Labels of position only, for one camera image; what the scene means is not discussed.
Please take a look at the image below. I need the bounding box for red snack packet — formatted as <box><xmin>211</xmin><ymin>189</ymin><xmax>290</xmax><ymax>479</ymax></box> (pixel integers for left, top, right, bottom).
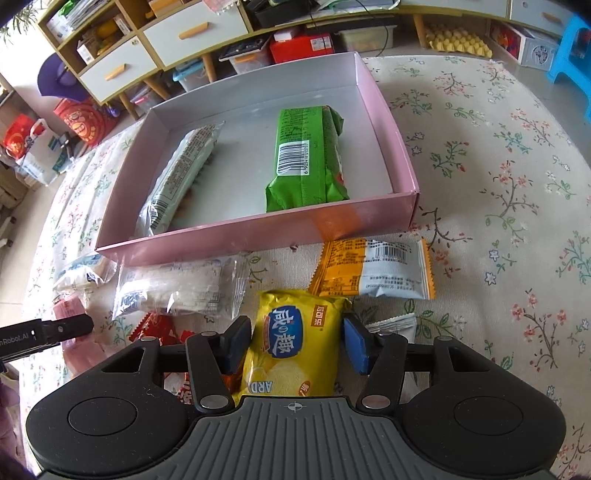
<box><xmin>130</xmin><ymin>313</ymin><xmax>197</xmax><ymax>407</ymax></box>

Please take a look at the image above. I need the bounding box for small white cardboard box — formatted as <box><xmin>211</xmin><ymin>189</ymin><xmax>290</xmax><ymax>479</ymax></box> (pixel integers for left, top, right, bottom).
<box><xmin>76</xmin><ymin>39</ymin><xmax>100</xmax><ymax>65</ymax></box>

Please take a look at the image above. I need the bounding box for red box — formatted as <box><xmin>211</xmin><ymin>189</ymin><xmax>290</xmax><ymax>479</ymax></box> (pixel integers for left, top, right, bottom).
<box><xmin>269</xmin><ymin>30</ymin><xmax>345</xmax><ymax>65</ymax></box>

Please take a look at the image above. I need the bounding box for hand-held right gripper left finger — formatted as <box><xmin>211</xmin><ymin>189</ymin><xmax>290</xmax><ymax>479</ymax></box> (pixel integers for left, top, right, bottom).
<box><xmin>69</xmin><ymin>318</ymin><xmax>252</xmax><ymax>414</ymax></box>

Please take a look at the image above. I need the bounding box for clear storage bin orange latch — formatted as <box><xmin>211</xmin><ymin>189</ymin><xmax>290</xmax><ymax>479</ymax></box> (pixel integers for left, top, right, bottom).
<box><xmin>219</xmin><ymin>34</ymin><xmax>273</xmax><ymax>75</ymax></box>

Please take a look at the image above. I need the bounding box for black box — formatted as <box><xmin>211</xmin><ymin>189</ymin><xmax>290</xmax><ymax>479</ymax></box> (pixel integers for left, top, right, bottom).
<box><xmin>254</xmin><ymin>0</ymin><xmax>315</xmax><ymax>28</ymax></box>

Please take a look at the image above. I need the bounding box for pink cardboard box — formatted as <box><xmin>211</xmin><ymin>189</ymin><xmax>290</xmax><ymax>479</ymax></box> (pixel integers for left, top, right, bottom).
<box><xmin>95</xmin><ymin>51</ymin><xmax>421</xmax><ymax>268</ymax></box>

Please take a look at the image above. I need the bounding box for blue plastic stool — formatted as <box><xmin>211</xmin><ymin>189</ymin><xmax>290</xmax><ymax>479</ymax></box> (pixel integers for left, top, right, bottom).
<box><xmin>547</xmin><ymin>11</ymin><xmax>591</xmax><ymax>84</ymax></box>

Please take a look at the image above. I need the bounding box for orange white snack packet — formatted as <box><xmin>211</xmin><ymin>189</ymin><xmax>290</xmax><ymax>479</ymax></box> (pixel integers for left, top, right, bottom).
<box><xmin>308</xmin><ymin>237</ymin><xmax>437</xmax><ymax>301</ymax></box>

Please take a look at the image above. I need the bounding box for wooden cabinet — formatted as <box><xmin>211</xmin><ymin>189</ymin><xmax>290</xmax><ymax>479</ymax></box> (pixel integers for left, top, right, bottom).
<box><xmin>37</xmin><ymin>0</ymin><xmax>591</xmax><ymax>121</ymax></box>

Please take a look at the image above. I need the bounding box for small clear storage bin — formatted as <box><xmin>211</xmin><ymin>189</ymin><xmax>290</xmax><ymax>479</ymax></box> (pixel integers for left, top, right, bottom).
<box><xmin>131</xmin><ymin>88</ymin><xmax>169</xmax><ymax>116</ymax></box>

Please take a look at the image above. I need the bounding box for black cable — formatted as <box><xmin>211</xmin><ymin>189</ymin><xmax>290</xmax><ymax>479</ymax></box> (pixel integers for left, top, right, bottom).
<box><xmin>379</xmin><ymin>0</ymin><xmax>394</xmax><ymax>52</ymax></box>

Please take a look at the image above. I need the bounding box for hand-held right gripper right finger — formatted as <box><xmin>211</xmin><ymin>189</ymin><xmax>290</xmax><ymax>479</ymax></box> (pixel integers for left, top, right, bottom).
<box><xmin>344</xmin><ymin>315</ymin><xmax>522</xmax><ymax>411</ymax></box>

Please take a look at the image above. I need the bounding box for purple hat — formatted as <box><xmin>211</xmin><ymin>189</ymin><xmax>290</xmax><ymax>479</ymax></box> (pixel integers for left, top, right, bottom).
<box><xmin>38</xmin><ymin>52</ymin><xmax>90</xmax><ymax>103</ymax></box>

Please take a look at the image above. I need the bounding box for red white shopping bag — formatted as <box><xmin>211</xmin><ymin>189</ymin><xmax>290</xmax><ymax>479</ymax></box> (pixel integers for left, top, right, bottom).
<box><xmin>2</xmin><ymin>114</ymin><xmax>72</xmax><ymax>185</ymax></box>

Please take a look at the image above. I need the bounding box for white blue snack packet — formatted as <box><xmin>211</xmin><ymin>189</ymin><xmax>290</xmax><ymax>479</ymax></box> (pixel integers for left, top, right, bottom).
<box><xmin>52</xmin><ymin>254</ymin><xmax>118</xmax><ymax>298</ymax></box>

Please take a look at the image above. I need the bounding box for black keypad device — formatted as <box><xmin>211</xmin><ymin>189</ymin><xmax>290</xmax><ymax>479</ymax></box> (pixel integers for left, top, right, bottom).
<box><xmin>219</xmin><ymin>36</ymin><xmax>272</xmax><ymax>61</ymax></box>

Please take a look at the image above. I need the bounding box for yellow egg tray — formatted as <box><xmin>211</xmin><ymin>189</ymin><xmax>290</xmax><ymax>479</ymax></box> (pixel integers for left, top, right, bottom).
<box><xmin>425</xmin><ymin>23</ymin><xmax>495</xmax><ymax>58</ymax></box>

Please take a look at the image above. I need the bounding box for green snack packet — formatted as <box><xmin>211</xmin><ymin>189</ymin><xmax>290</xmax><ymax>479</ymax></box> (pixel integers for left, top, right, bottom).
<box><xmin>264</xmin><ymin>105</ymin><xmax>350</xmax><ymax>214</ymax></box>

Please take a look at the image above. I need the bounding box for pink cloth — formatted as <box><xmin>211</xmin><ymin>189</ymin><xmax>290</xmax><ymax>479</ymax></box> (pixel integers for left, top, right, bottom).
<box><xmin>203</xmin><ymin>0</ymin><xmax>250</xmax><ymax>14</ymax></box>

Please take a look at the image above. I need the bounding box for red patterned bag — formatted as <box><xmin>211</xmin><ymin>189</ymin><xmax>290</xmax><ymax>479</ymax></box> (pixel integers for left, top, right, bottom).
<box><xmin>53</xmin><ymin>98</ymin><xmax>118</xmax><ymax>147</ymax></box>

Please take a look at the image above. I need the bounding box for white printed box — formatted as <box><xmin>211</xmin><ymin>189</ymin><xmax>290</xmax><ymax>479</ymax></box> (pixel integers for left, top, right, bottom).
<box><xmin>489</xmin><ymin>21</ymin><xmax>561</xmax><ymax>65</ymax></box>

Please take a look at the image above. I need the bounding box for yellow chip packet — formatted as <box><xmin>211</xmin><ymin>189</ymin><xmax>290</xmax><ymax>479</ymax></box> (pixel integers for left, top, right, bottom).
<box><xmin>233</xmin><ymin>289</ymin><xmax>352</xmax><ymax>407</ymax></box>

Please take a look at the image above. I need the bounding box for clear bin blue lid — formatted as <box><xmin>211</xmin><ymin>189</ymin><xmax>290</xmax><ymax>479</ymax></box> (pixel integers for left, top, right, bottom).
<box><xmin>173</xmin><ymin>60</ymin><xmax>215</xmax><ymax>93</ymax></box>

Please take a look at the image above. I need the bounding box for clear biscuit packet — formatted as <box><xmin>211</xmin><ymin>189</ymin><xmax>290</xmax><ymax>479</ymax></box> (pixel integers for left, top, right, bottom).
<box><xmin>112</xmin><ymin>256</ymin><xmax>250</xmax><ymax>321</ymax></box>

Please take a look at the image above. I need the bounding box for stack of booklets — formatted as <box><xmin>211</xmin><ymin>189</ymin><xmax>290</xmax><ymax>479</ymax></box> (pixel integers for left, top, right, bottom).
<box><xmin>46</xmin><ymin>0</ymin><xmax>107</xmax><ymax>33</ymax></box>

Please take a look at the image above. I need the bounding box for pink snack packet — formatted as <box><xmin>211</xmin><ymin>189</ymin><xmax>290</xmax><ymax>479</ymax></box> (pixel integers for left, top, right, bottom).
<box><xmin>53</xmin><ymin>295</ymin><xmax>116</xmax><ymax>374</ymax></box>

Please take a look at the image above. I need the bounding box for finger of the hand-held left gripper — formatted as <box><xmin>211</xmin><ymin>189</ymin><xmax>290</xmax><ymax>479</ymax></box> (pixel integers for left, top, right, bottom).
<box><xmin>42</xmin><ymin>315</ymin><xmax>94</xmax><ymax>344</ymax></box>

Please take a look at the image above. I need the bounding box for clear cracker packet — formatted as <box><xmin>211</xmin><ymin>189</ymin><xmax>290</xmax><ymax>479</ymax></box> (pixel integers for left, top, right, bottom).
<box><xmin>137</xmin><ymin>121</ymin><xmax>225</xmax><ymax>237</ymax></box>

